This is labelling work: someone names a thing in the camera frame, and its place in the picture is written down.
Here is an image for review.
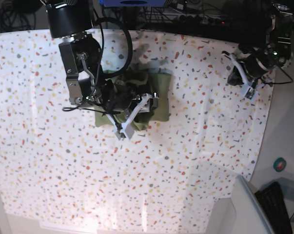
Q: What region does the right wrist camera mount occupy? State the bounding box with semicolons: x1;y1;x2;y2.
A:
106;92;159;140

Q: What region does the terrazzo patterned tablecloth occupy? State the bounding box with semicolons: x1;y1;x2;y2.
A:
0;30;273;233

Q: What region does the black keyboard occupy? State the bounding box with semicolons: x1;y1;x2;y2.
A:
255;182;293;234

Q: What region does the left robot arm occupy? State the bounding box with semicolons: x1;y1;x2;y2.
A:
236;0;294;86

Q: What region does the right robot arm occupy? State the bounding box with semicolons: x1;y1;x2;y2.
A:
42;0;138;114

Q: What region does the green tape roll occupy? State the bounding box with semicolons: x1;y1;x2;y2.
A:
273;157;287;172

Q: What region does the green t-shirt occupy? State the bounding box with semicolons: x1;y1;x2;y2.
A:
94;68;173;132

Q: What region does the white monitor edge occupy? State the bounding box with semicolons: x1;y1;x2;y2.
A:
231;175;274;234

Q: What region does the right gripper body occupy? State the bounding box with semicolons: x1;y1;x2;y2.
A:
101;84;138;115

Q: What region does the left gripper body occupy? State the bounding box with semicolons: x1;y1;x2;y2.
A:
241;55;271;78

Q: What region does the blue box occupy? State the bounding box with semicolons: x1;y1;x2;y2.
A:
99;0;172;7

